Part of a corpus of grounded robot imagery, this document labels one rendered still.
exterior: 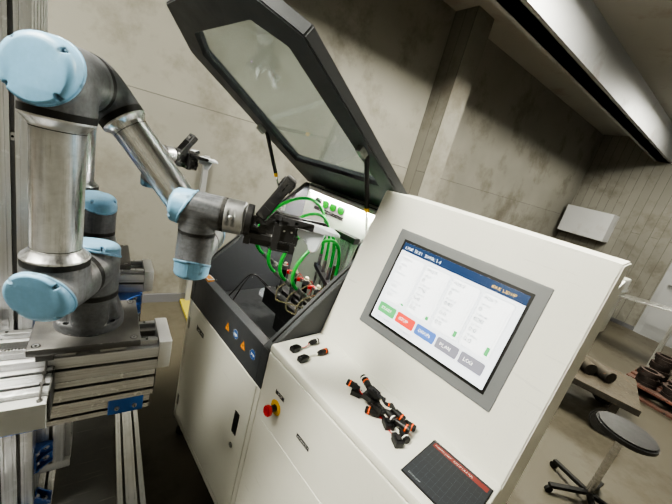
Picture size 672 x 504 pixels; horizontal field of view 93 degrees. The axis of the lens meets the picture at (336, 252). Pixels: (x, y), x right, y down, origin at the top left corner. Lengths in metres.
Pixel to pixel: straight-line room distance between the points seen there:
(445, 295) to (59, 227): 0.93
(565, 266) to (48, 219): 1.12
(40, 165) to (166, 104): 2.21
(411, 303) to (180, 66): 2.49
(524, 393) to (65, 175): 1.09
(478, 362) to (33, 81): 1.09
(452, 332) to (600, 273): 0.37
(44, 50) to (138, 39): 2.22
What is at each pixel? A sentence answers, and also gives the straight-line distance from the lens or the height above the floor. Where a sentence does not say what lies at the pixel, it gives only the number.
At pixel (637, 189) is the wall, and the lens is 8.48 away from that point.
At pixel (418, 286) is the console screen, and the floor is 1.30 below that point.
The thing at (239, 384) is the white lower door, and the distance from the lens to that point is 1.39.
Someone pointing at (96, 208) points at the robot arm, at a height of 1.23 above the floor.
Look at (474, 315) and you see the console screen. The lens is 0.98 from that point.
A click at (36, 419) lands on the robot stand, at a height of 0.91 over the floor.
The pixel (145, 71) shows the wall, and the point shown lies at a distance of 2.95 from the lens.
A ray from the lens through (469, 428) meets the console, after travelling 1.02.
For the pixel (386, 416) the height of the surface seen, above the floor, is 1.00.
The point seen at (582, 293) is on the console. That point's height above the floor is 1.46.
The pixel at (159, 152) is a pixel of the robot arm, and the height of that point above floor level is 1.52.
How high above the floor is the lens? 1.61
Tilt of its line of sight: 16 degrees down
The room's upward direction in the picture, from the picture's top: 15 degrees clockwise
